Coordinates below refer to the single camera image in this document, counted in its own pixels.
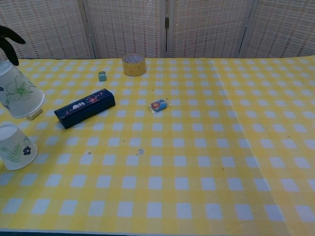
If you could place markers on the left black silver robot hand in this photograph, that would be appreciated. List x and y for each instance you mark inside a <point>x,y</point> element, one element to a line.
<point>11,48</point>

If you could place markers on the paper cup with green flower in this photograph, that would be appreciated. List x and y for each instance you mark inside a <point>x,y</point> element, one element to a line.
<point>19,93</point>

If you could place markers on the paper cup with fern print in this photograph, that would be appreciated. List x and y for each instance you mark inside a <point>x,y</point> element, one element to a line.
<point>14,147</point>

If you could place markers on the woven folding screen panel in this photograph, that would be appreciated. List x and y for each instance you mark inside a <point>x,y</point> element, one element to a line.
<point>206,27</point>
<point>125,27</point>
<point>49,29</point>
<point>283,27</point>

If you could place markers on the pale yellow eraser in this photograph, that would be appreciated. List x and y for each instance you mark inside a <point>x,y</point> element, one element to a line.
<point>35,115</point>

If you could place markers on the dark blue long box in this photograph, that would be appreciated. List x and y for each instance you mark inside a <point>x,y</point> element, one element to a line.
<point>85,108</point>

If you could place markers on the small green eraser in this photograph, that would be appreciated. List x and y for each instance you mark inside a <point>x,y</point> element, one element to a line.
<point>102,76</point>

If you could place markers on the yellowish packing tape roll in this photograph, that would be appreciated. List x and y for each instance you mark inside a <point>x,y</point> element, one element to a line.
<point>134,66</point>

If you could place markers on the metal screen hinge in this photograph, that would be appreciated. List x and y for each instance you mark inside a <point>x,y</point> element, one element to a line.
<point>167,22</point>

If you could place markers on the small wrapped candy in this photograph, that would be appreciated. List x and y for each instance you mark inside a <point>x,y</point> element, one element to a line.
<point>159,105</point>

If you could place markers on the yellow white checkered tablecloth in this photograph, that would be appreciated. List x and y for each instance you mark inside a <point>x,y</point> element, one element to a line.
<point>184,152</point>

